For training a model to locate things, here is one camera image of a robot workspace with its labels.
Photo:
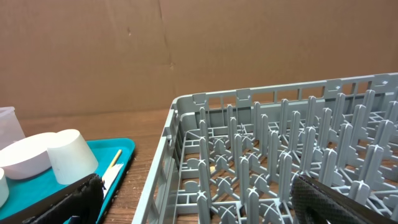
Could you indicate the white bowl with peanuts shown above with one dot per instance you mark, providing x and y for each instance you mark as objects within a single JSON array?
[{"x": 27, "y": 157}]

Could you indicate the clear plastic bin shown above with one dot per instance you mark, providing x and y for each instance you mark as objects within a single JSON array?
[{"x": 10, "y": 128}]

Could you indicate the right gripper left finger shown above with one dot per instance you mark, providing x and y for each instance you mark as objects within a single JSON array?
[{"x": 80, "y": 202}]

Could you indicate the wooden chopstick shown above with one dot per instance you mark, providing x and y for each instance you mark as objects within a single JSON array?
[{"x": 115, "y": 159}]

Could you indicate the white upturned cup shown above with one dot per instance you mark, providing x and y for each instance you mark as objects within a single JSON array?
[{"x": 70, "y": 156}]

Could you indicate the grey dishwasher rack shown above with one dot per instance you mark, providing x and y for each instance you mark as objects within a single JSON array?
[{"x": 233, "y": 155}]

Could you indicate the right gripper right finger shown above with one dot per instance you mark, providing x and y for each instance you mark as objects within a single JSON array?
[{"x": 314, "y": 202}]

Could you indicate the white plastic fork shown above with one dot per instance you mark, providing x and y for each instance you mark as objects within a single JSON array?
[{"x": 109, "y": 177}]

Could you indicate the cardboard backdrop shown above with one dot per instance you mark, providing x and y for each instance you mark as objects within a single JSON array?
[{"x": 80, "y": 57}]

